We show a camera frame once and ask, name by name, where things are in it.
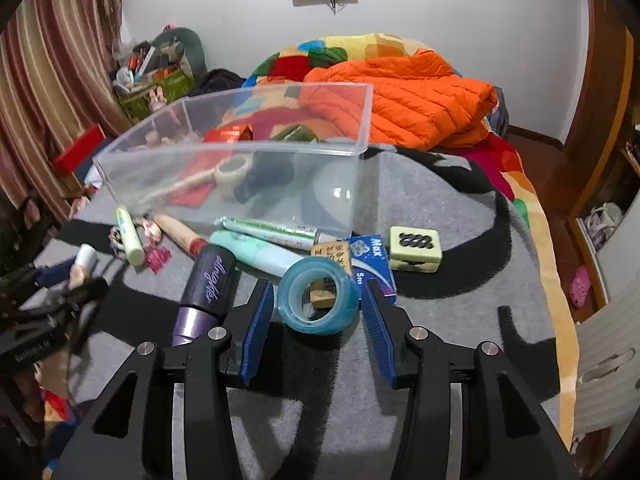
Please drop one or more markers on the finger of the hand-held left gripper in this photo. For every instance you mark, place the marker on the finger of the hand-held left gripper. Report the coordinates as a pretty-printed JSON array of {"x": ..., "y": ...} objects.
[
  {"x": 82, "y": 291},
  {"x": 55, "y": 272}
]

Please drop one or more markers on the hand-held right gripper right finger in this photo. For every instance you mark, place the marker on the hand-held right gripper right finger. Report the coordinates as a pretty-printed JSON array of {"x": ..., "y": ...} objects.
[{"x": 377, "y": 335}]

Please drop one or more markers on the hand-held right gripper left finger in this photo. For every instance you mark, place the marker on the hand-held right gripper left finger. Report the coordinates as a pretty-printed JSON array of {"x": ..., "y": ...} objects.
[{"x": 257, "y": 330}]

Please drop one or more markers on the small white capped bottle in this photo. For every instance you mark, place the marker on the small white capped bottle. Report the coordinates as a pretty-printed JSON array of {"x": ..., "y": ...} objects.
[{"x": 86, "y": 259}]

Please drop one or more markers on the blue tape roll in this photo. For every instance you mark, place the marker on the blue tape roll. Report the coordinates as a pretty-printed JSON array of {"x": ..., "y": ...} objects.
[{"x": 295, "y": 305}]

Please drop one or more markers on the yellow-green lip balm tube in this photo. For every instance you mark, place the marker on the yellow-green lip balm tube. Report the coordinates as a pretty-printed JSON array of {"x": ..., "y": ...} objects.
[{"x": 131, "y": 240}]

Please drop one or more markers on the purple bottle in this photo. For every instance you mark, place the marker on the purple bottle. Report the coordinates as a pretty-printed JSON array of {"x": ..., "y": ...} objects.
[{"x": 207, "y": 280}]

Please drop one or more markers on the mint green tube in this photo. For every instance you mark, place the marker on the mint green tube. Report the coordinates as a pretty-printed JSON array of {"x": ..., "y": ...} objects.
[{"x": 260, "y": 257}]

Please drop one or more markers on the blue staple box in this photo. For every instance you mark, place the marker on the blue staple box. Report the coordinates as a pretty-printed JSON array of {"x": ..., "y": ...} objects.
[{"x": 372, "y": 260}]

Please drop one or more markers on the pink hair clip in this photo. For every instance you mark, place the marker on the pink hair clip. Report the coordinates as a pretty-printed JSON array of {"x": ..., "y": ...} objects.
[{"x": 159, "y": 259}]

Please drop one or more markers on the pale green mahjong tile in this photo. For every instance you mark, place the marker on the pale green mahjong tile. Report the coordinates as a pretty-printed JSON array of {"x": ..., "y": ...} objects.
[{"x": 415, "y": 247}]

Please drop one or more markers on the wooden stamp block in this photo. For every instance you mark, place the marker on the wooden stamp block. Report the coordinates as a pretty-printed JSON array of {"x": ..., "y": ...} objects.
[{"x": 331, "y": 251}]

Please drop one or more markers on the white marker pen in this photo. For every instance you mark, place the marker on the white marker pen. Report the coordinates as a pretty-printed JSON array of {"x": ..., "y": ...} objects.
[{"x": 270, "y": 229}]

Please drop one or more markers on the beige stick with red cap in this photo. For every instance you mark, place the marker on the beige stick with red cap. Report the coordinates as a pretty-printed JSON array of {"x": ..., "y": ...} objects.
[{"x": 177, "y": 234}]

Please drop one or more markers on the clear plastic bin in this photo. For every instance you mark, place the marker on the clear plastic bin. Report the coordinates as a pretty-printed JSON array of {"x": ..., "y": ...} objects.
[{"x": 310, "y": 180}]

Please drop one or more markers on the grey black rug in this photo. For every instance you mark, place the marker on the grey black rug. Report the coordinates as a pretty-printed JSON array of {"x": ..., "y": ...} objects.
[{"x": 450, "y": 320}]

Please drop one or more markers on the red box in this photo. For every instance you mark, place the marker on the red box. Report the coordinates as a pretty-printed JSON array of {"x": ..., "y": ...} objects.
[{"x": 77, "y": 152}]

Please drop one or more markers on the beige cream tube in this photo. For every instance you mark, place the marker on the beige cream tube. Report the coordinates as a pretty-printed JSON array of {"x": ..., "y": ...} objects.
[{"x": 175, "y": 184}]

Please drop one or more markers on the white round jar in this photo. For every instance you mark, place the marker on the white round jar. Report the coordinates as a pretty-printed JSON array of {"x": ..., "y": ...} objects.
[{"x": 234, "y": 172}]

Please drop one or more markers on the red packet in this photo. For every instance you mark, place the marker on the red packet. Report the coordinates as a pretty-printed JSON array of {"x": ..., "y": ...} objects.
[{"x": 227, "y": 135}]

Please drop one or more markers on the pink rabbit figure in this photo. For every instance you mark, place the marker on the pink rabbit figure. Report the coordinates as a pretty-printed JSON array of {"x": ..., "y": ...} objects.
[{"x": 157, "y": 99}]

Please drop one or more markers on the pink shoe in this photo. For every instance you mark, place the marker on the pink shoe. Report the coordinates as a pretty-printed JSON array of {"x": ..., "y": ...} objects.
[{"x": 581, "y": 286}]

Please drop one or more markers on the striped curtain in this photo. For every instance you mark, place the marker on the striped curtain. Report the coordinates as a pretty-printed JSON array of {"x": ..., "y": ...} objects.
[{"x": 45, "y": 60}]

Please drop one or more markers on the green storage bag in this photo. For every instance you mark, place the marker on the green storage bag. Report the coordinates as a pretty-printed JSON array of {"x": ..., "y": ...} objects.
[{"x": 175, "y": 85}]

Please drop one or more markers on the orange down jacket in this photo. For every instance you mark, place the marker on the orange down jacket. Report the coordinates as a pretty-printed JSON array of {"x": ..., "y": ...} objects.
[{"x": 415, "y": 100}]

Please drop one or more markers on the dark cloth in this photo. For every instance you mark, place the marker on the dark cloth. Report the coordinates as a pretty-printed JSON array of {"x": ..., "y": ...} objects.
[{"x": 220, "y": 82}]

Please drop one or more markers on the white bag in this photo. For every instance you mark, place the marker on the white bag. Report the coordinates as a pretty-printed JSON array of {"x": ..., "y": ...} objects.
[{"x": 605, "y": 222}]

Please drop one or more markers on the grey neck pillow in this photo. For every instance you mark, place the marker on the grey neck pillow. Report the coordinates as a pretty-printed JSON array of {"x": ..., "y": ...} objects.
[{"x": 187, "y": 45}]

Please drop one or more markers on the colourful patchwork blanket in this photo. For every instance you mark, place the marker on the colourful patchwork blanket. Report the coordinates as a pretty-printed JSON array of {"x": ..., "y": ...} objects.
[{"x": 325, "y": 52}]

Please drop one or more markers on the wooden wardrobe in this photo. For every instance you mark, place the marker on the wooden wardrobe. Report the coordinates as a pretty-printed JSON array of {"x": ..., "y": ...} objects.
[{"x": 600, "y": 110}]

